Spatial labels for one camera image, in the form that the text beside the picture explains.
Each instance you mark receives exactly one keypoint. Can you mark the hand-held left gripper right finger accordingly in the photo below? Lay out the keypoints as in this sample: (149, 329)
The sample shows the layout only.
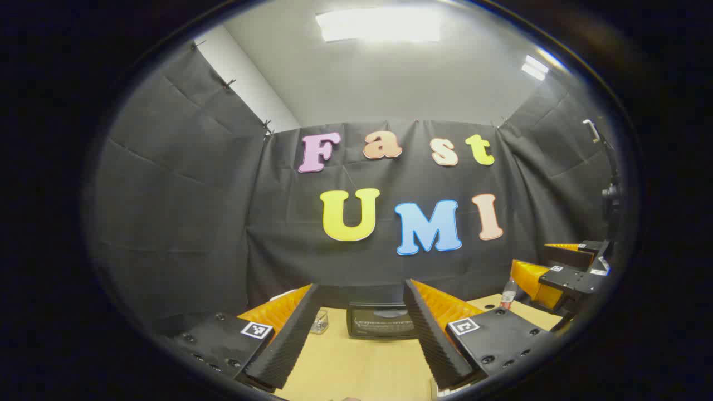
(431, 340)

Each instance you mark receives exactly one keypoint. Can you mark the clear bottle with red label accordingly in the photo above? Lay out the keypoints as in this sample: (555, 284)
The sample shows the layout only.
(508, 295)

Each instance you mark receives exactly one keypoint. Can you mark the black backdrop cloth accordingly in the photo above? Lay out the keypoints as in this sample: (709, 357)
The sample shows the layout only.
(195, 223)

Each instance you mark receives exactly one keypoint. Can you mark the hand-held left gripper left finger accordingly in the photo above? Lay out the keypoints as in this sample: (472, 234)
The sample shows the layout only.
(289, 340)

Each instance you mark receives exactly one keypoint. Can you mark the small ceiling light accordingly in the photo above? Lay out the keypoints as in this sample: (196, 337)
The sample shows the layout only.
(535, 67)

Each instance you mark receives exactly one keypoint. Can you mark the black electric oven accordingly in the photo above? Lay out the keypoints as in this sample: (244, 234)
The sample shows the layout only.
(381, 322)

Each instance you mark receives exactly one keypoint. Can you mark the clear glass container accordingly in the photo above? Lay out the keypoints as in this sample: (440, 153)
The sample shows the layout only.
(319, 322)

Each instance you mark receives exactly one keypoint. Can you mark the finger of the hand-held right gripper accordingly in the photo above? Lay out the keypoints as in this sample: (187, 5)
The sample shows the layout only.
(574, 281)
(576, 255)

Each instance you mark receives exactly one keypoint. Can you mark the large ceiling light panel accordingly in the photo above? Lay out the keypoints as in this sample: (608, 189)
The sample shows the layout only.
(379, 25)

